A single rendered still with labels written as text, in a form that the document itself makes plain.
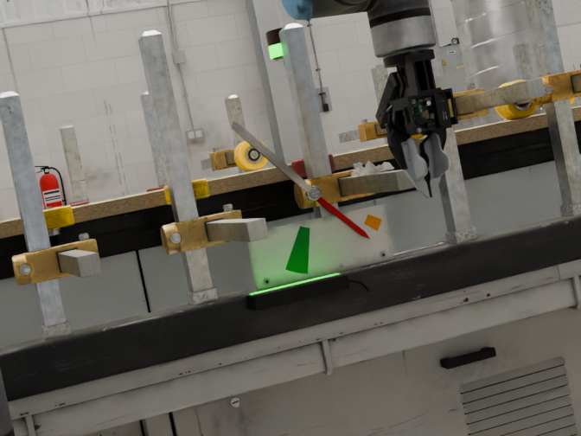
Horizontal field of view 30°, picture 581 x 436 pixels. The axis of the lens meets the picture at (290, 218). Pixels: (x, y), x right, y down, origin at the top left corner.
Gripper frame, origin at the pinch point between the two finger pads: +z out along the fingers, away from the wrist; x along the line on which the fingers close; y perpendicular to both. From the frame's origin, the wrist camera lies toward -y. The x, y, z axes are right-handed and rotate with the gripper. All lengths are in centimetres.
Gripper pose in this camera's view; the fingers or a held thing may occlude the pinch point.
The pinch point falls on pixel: (426, 189)
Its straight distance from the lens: 162.2
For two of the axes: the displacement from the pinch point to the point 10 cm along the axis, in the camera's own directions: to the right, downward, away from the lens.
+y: 3.1, -0.1, -9.5
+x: 9.3, -2.0, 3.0
